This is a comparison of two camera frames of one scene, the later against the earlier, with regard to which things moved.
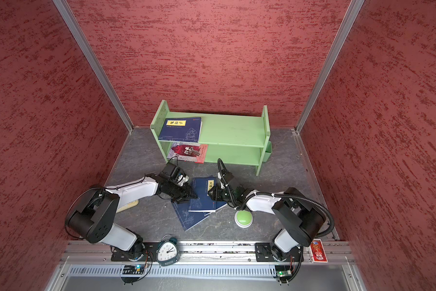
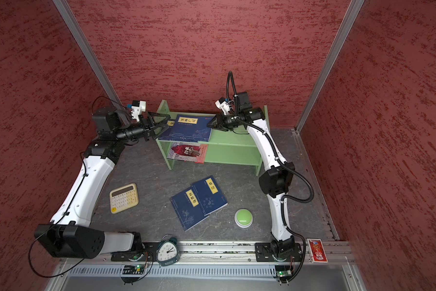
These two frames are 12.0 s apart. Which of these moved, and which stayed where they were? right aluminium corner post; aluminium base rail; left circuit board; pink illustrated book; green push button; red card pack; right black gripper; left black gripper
Moved: right black gripper; left black gripper
Stayed: left circuit board; pink illustrated book; right aluminium corner post; red card pack; green push button; aluminium base rail
